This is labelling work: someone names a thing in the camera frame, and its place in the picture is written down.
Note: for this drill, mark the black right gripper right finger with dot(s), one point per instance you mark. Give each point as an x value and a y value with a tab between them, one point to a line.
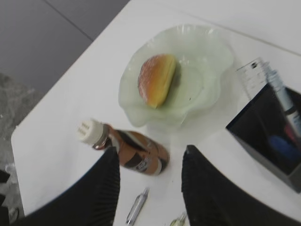
211	199

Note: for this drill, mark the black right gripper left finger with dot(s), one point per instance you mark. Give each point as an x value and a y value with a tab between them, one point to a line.
91	201

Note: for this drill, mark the grey grip pen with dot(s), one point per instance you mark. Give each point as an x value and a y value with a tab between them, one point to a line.
137	207

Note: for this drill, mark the brown coffee bottle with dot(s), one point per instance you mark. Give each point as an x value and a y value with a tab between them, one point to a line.
135	150

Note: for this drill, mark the blue pencil sharpener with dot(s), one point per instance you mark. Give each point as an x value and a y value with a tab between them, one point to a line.
284	148

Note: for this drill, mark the blue white pen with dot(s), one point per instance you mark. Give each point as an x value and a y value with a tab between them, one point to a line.
290	111

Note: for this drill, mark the transparent plastic ruler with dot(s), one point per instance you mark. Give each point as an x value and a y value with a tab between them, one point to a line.
252	77

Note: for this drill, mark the sugared bread roll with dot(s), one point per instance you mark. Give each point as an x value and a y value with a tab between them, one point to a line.
155	79

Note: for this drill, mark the pink pencil sharpener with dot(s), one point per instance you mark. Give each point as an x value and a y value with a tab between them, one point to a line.
291	135

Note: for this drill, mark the black mesh pen holder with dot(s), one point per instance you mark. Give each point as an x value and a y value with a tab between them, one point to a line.
261	118

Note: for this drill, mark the pale green wavy plate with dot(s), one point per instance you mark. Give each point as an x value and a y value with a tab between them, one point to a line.
202	56

